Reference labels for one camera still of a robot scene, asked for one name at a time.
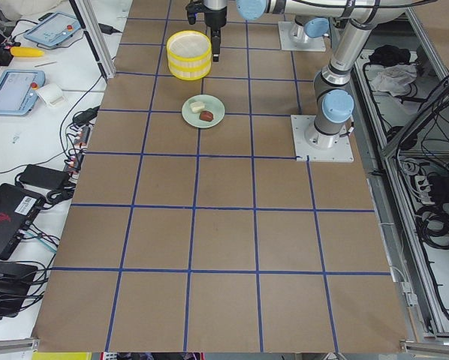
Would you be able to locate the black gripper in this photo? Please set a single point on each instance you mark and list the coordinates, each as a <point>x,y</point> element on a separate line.
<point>215,17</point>

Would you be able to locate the yellow steamer layer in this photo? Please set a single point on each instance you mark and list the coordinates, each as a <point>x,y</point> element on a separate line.
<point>189,46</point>
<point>189,71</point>

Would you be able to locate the white steamed bun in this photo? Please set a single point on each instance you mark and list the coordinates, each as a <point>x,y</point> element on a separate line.
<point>197,106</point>

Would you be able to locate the brown steamed bun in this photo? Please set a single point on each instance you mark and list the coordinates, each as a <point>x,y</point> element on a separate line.
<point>206,116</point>

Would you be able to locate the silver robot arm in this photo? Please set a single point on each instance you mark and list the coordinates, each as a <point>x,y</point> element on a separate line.
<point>334,104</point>
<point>252,10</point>

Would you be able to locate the light green plate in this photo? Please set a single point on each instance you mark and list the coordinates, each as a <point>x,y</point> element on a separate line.
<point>213,105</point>

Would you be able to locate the upper blue teach pendant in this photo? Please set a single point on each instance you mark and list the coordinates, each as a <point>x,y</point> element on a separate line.
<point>53,30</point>

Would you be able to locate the blue teach pendant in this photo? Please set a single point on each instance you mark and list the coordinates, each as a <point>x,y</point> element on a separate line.
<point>18,91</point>
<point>53,30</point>

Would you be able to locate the power strip with plugs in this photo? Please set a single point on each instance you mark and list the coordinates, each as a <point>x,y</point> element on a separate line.
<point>77,145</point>

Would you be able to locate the black cloth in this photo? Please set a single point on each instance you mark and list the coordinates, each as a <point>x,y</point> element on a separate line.
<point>390,55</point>

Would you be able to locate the white cloth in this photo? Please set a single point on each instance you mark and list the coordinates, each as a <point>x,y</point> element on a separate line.
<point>395,80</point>

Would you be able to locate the lower blue teach pendant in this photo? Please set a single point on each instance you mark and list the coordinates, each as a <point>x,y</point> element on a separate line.
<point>18,91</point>

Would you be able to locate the black power adapter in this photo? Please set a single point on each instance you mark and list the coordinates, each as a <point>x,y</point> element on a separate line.
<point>42,177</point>

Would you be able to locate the black computer box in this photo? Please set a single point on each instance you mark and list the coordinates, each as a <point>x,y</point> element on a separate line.
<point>18,209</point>

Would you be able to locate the black device box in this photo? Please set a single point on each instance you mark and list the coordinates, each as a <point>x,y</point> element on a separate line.
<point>15,281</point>

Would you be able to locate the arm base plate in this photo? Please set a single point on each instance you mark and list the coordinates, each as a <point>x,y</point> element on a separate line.
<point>313,146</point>
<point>308,37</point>

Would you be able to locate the aluminium frame post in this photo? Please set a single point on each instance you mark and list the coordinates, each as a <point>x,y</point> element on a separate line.
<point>89,24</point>

